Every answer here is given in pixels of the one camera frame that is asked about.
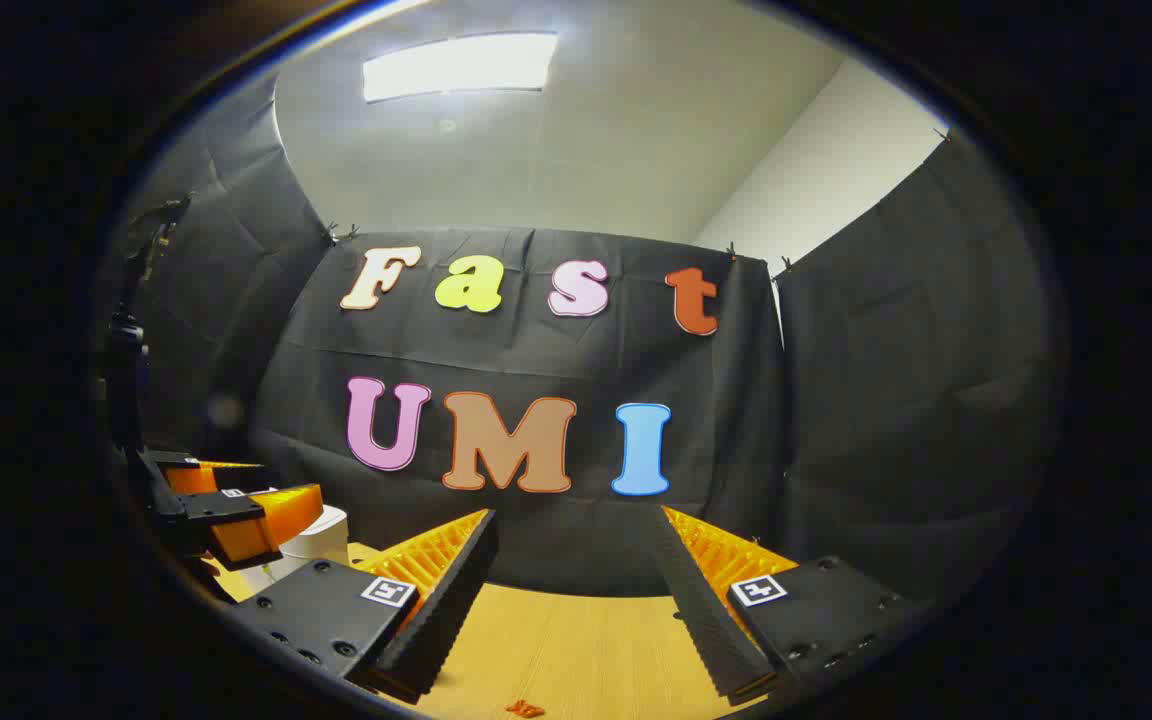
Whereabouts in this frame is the black backdrop cloth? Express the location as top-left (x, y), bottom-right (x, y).
top-left (101, 75), bottom-right (1067, 621)

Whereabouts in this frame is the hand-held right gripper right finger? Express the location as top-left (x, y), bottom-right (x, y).
top-left (651, 505), bottom-right (937, 706)

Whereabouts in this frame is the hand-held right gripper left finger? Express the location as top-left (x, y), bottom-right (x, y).
top-left (226, 508), bottom-right (499, 706)

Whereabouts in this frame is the rectangular ceiling light panel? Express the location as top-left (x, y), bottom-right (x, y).
top-left (363, 32), bottom-right (559, 103)

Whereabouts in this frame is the white desktop garbage bin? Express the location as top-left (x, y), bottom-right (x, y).
top-left (241, 505), bottom-right (350, 593)

